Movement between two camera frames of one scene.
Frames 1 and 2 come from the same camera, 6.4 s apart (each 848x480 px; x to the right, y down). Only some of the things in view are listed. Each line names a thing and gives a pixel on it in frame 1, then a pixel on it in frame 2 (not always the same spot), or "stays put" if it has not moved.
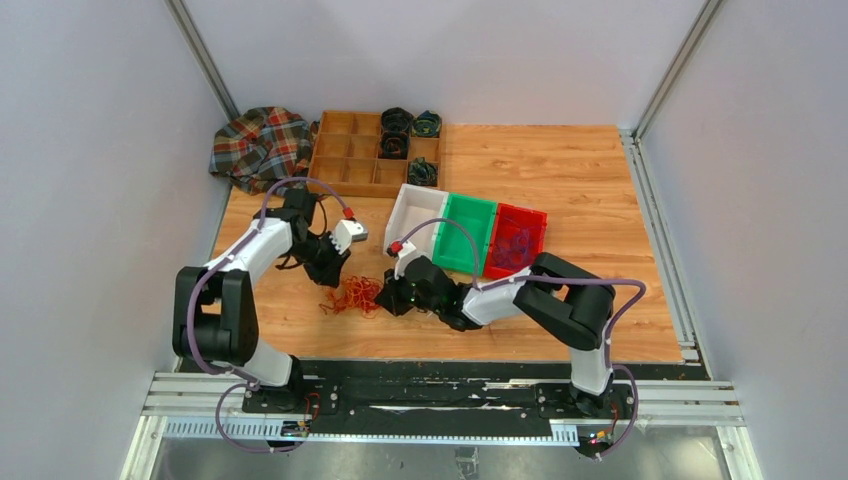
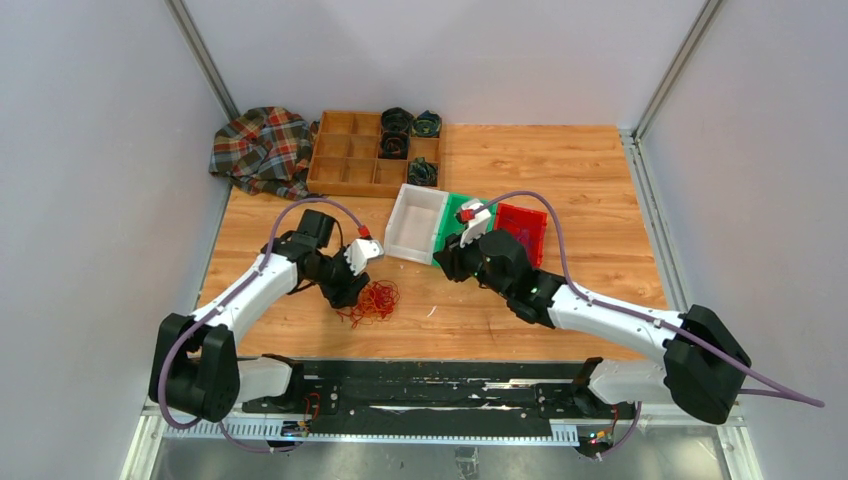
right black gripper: x=390 y=297 → x=447 y=263
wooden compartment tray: x=346 y=156 stays put
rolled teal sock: x=427 y=124 stays put
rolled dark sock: x=394 y=144 stays put
